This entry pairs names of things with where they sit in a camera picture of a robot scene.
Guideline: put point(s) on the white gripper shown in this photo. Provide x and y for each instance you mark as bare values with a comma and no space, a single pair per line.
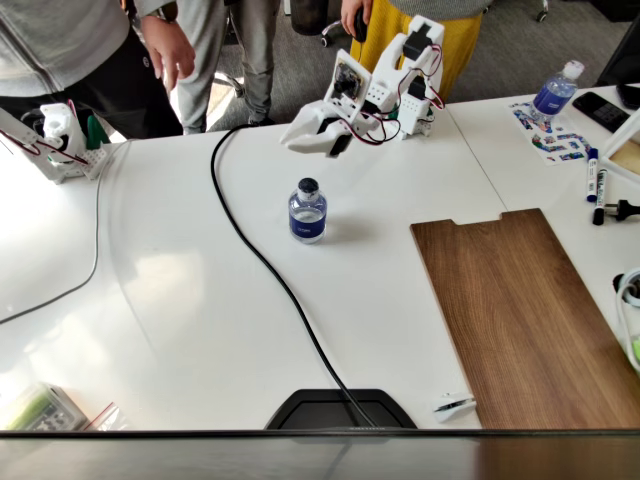
314,131

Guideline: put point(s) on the blue label bottle black cap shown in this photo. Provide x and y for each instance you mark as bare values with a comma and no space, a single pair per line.
307,220

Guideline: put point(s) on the small black handheld device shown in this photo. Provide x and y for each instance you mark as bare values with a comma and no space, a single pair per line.
361,27

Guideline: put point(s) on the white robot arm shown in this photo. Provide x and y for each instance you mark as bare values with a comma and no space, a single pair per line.
395,65

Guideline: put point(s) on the idle white robot arm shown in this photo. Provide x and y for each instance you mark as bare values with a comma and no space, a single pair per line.
60,135

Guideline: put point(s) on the blue label bottle white cap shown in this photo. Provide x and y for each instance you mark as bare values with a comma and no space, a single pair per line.
552,97

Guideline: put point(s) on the yellow skirt person's hand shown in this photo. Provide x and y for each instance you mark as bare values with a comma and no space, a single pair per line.
350,10

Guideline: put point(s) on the hoodie person's bare hand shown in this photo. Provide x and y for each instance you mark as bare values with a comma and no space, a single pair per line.
170,47

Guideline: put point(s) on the person in gray trousers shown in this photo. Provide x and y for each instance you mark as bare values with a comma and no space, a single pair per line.
255,60

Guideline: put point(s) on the black office chair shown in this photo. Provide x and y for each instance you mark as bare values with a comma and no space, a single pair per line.
310,17

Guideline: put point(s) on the person in yellow skirt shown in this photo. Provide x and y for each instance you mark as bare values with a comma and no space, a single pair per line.
460,40

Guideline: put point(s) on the colourful sticker sheet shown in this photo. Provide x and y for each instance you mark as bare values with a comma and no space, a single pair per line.
547,142

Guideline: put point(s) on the green table clamp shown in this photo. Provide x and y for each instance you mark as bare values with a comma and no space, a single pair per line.
95,132

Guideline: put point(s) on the office chair caster base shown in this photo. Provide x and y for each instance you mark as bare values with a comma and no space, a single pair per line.
542,10

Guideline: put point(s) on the brown wooden board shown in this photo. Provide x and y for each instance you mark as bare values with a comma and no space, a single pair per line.
520,320

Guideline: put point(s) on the person in gray hoodie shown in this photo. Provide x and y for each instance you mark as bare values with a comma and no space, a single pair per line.
65,45

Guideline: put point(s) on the blue whiteboard marker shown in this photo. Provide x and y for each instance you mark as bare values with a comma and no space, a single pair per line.
592,175

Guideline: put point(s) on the black smartphone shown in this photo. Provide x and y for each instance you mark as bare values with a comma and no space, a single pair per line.
600,111

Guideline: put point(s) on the black computer monitor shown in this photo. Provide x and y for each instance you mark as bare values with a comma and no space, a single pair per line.
300,415

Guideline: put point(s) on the black whiteboard marker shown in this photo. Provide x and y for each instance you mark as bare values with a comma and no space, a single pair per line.
601,197

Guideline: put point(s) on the small white plastic part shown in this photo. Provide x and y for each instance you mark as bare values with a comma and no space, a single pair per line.
452,407

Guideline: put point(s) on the black power plug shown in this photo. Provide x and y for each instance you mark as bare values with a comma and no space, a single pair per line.
622,209

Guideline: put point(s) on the black rounded device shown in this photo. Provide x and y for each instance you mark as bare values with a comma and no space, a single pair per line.
630,96

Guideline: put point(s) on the black screen panel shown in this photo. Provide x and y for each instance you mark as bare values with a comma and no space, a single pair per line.
625,55

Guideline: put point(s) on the clear zip bag red strip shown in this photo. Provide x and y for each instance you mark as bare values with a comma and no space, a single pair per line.
107,420

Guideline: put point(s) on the small green object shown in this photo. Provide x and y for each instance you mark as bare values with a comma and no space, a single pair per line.
635,350

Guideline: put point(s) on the clear plastic parts box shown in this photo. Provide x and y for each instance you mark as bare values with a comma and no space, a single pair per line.
42,410

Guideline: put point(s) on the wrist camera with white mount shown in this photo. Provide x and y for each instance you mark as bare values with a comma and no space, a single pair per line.
347,80

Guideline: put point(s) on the white frame with wooden base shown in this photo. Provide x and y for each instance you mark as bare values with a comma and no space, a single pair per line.
625,150

